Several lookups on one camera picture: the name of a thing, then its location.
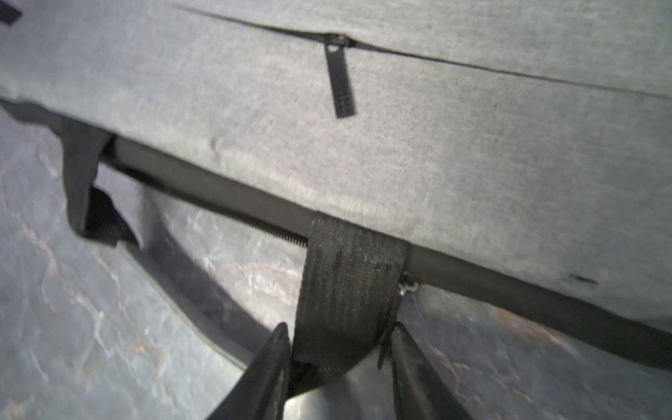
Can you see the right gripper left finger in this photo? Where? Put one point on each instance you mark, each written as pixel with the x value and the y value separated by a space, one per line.
pixel 262 390

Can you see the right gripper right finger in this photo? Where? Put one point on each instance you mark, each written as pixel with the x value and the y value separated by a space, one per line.
pixel 418 390

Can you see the grey laptop bag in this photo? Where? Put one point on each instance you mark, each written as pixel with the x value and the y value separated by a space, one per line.
pixel 523 148

